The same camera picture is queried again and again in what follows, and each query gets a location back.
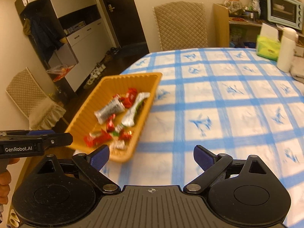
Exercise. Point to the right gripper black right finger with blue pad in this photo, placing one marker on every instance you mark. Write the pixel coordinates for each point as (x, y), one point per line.
(212, 165)

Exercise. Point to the row of shoes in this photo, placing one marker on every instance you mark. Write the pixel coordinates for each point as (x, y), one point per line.
(98, 70)

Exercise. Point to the blue checked white tablecloth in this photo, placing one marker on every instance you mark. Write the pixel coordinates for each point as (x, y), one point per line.
(228, 101)

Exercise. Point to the wooden shelf unit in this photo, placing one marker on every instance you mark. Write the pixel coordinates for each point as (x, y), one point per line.
(231, 30)

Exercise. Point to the long silver green snack packet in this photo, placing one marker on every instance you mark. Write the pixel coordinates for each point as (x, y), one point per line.
(129, 119)

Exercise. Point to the dark wooden door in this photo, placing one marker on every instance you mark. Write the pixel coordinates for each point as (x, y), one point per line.
(127, 26)

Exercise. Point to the beige quilted chair far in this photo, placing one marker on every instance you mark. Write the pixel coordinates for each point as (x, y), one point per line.
(181, 25)

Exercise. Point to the light blue toaster oven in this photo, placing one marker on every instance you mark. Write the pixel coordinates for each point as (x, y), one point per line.
(288, 13)

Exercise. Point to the grey folded cloth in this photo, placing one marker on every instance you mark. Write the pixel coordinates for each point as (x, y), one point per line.
(297, 69)

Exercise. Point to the green brown candy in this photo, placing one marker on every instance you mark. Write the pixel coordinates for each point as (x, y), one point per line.
(118, 130)

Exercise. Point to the white and black cabinet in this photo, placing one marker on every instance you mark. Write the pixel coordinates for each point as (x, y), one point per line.
(70, 32)

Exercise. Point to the orange lid snack jar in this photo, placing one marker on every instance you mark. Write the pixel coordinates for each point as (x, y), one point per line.
(233, 6)

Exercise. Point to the person's hand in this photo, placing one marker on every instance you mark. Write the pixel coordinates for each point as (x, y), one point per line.
(6, 179)

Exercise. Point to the brown candy clear wrapper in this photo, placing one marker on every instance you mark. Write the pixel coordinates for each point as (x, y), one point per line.
(118, 144)

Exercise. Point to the green tissue pack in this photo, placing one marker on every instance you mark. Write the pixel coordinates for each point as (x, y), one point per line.
(267, 48)

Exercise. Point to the beige quilted chair left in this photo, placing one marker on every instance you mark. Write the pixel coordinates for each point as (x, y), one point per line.
(40, 110)

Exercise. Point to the red twisted wrapper candy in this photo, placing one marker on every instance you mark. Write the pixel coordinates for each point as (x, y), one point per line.
(110, 123)

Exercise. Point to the orange plastic ribbed tray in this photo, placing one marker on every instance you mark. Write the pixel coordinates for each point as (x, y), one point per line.
(85, 122)

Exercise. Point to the red pillow snack packet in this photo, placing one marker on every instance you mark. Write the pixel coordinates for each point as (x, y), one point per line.
(129, 99)

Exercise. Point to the grey black printed snack packet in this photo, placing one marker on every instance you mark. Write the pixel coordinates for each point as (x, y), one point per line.
(113, 107)

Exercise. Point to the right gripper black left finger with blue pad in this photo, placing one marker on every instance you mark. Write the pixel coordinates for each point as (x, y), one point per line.
(91, 164)

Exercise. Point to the white thermos bottle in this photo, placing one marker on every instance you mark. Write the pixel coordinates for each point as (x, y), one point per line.
(287, 49)

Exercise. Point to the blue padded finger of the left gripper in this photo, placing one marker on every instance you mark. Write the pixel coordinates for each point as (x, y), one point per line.
(26, 132)

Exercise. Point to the small red foil candy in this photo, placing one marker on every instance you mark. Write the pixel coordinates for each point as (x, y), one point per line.
(125, 135)

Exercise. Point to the beige quilted chair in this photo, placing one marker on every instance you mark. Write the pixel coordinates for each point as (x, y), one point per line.
(181, 25)
(40, 110)

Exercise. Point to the plastic bag with red items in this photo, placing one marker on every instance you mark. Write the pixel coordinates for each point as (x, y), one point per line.
(58, 72)

